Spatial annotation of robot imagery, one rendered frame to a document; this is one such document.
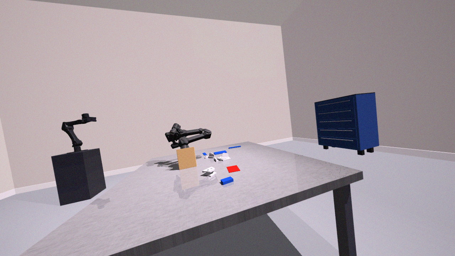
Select blue rectangular block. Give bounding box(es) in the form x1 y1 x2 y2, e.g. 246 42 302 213
221 177 234 185

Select red flat rectangular plate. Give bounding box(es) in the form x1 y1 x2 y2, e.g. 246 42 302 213
227 165 240 173

